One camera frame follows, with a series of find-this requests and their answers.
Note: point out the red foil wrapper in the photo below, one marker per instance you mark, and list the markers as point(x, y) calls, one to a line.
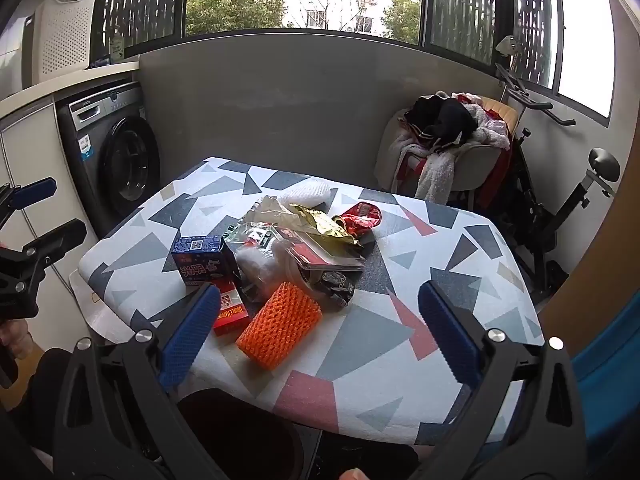
point(362, 217)

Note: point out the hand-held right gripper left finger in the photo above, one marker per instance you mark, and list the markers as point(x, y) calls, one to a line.
point(192, 335)

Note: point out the blue cardboard box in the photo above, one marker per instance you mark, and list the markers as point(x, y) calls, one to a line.
point(202, 260)

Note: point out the white perforated laundry basket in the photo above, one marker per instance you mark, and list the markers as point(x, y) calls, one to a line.
point(62, 35)

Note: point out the patterned window screen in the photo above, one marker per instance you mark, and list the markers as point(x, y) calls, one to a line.
point(140, 5)
point(465, 10)

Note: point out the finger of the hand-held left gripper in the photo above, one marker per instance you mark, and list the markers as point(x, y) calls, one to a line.
point(60, 237)
point(32, 192)

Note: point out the clear packet with red label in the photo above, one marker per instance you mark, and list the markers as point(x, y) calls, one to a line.
point(325, 257)

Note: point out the person's right hand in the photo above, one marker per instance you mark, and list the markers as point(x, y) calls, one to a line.
point(356, 475)

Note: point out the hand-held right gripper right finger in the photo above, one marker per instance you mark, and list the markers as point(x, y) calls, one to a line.
point(450, 335)

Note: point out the table with geometric cover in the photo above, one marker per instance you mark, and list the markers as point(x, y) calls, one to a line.
point(380, 340)

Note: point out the blue plastic item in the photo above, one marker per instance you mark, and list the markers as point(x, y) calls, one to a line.
point(605, 360)

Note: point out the black exercise bike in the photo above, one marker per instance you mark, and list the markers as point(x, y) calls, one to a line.
point(530, 210)

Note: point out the beige chair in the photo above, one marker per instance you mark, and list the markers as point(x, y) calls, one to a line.
point(475, 165)

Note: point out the orange foam net sleeve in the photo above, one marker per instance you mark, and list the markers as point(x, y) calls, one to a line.
point(277, 327)

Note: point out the beige crumpled wrapper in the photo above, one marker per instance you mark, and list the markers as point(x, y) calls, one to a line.
point(270, 212)

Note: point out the dark red waste bin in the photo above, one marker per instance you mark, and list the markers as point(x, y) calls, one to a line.
point(240, 430)

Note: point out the red cardboard box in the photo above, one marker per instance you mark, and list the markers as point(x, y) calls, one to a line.
point(231, 310)

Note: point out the person's black clothed leg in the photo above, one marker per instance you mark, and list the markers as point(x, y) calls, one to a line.
point(45, 400)

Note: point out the black garment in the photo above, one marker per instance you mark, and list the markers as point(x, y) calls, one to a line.
point(440, 120)

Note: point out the grey washing machine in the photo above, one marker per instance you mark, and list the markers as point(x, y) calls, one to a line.
point(115, 160)

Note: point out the black wrapper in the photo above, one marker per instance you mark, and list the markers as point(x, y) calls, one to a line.
point(337, 287)

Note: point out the clear bag with white contents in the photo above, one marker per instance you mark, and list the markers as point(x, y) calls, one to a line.
point(260, 265)

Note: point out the person's left hand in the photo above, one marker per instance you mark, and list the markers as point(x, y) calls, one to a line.
point(14, 335)

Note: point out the cream round plastic lid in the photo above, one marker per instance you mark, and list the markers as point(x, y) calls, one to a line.
point(305, 285)

